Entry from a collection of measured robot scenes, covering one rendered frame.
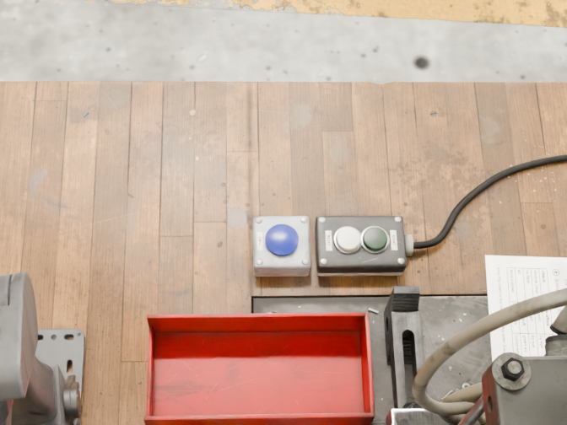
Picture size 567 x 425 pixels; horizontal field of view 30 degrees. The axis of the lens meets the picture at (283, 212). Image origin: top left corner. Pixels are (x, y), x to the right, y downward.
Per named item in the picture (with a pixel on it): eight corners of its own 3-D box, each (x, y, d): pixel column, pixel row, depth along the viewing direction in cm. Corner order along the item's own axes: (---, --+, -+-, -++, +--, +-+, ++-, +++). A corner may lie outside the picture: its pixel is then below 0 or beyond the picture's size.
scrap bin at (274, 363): (150, 330, 124) (146, 314, 118) (363, 328, 125) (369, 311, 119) (147, 433, 119) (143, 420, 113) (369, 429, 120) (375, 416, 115)
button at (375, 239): (360, 233, 128) (362, 226, 126) (384, 233, 128) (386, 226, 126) (362, 255, 127) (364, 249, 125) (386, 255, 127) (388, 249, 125)
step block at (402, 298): (383, 312, 126) (393, 286, 118) (407, 312, 126) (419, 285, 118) (386, 364, 123) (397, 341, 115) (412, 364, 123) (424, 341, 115)
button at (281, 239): (264, 229, 128) (264, 223, 126) (297, 229, 128) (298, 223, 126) (265, 260, 126) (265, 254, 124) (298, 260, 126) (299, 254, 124)
